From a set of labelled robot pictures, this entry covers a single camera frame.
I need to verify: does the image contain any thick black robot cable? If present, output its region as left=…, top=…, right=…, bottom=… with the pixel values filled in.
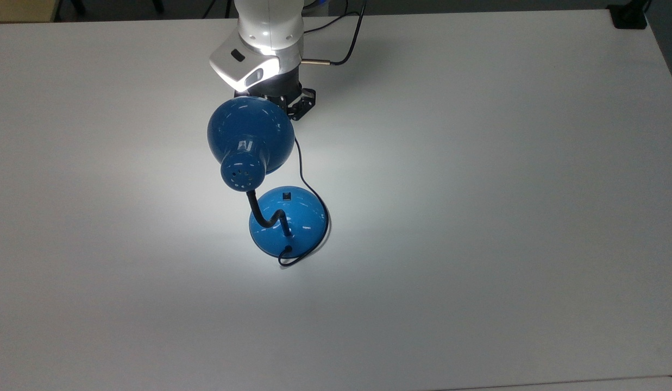
left=301, top=0, right=368, bottom=67

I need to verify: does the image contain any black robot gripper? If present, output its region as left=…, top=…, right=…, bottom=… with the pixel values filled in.
left=234, top=67, right=317, bottom=122

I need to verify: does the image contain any beige wooden furniture piece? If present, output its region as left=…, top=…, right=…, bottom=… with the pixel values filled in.
left=0, top=0, right=62, bottom=24

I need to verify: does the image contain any blue gooseneck desk lamp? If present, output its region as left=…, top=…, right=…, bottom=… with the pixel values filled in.
left=207, top=96, right=329, bottom=258

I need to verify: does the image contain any black table clamp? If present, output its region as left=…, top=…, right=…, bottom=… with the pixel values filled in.
left=606, top=0, right=652, bottom=30

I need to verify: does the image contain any thin black lamp power cable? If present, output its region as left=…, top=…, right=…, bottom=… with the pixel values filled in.
left=278, top=0, right=362, bottom=267

